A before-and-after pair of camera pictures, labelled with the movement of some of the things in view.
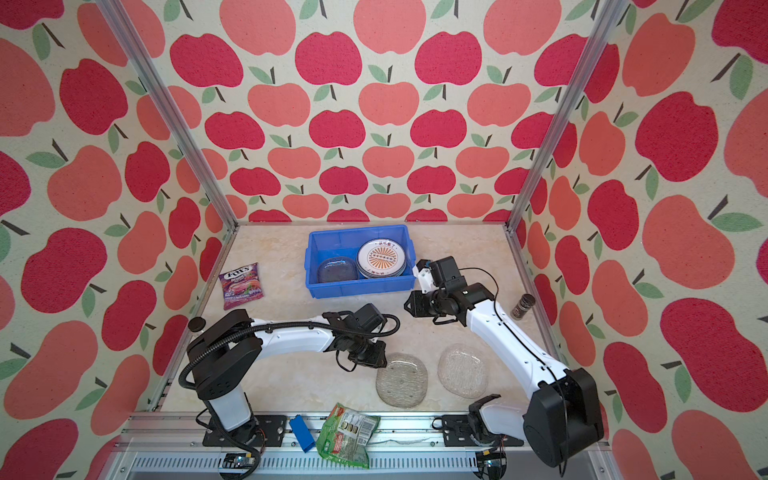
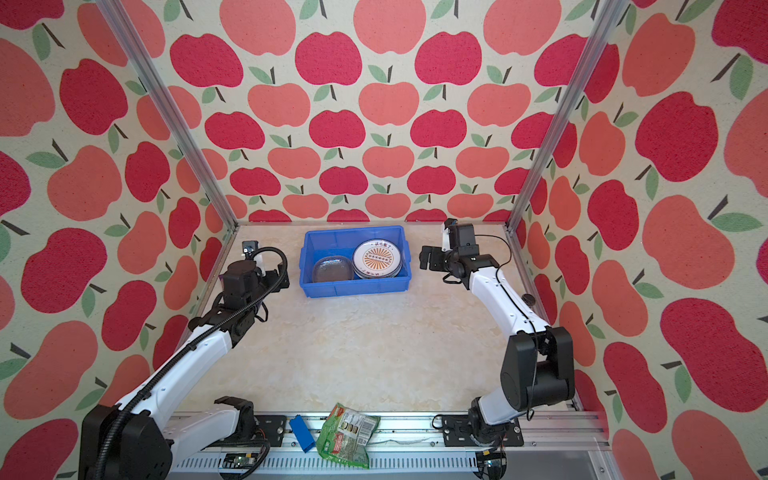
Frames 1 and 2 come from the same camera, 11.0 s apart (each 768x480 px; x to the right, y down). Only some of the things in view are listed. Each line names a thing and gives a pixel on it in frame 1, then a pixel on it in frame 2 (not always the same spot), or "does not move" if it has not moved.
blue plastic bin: (325, 244) does not move
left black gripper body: (367, 352) → (259, 294)
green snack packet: (344, 435) does not move
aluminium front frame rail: (171, 446) does not move
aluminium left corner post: (116, 16) does not move
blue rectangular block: (302, 432) does not move
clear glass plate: (463, 371) → (331, 268)
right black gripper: (414, 307) → (434, 260)
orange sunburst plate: (380, 258) does not move
